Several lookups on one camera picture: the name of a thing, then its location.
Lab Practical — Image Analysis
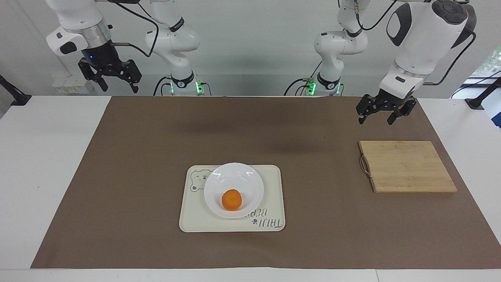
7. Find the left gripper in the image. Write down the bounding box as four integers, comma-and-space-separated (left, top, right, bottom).
355, 89, 418, 126

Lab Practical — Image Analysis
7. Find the white bowl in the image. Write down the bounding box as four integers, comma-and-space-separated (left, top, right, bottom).
204, 162, 265, 219

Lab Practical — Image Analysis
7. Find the white power strip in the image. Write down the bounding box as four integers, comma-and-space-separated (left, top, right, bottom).
52, 76, 96, 95

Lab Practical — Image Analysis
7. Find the orange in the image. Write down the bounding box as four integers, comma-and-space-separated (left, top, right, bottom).
221, 189, 243, 212

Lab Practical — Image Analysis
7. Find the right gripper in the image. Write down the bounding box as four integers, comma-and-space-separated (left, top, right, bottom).
77, 41, 142, 94

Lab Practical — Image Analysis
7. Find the black cable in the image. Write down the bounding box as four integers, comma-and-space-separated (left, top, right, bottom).
353, 0, 398, 32
283, 61, 323, 96
450, 69, 501, 99
152, 75, 173, 96
423, 3, 478, 86
110, 0, 160, 59

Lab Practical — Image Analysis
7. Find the wooden cutting board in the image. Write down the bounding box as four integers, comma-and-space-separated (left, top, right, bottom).
358, 141, 458, 193

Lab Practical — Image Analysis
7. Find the black stand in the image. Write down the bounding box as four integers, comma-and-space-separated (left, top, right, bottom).
465, 78, 501, 110
0, 74, 32, 107

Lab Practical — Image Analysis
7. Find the cream tray with bear print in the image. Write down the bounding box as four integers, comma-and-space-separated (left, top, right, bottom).
179, 164, 286, 233

